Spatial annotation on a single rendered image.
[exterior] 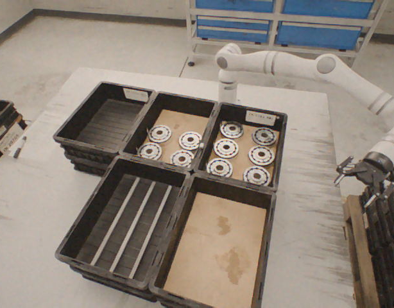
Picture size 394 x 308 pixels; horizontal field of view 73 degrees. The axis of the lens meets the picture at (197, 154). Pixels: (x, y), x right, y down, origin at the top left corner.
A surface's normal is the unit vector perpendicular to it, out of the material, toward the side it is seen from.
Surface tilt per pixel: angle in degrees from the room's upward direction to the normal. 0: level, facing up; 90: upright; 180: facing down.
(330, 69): 49
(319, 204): 0
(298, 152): 0
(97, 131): 0
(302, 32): 90
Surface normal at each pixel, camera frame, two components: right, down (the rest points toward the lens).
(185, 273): -0.03, -0.62
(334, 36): -0.21, 0.77
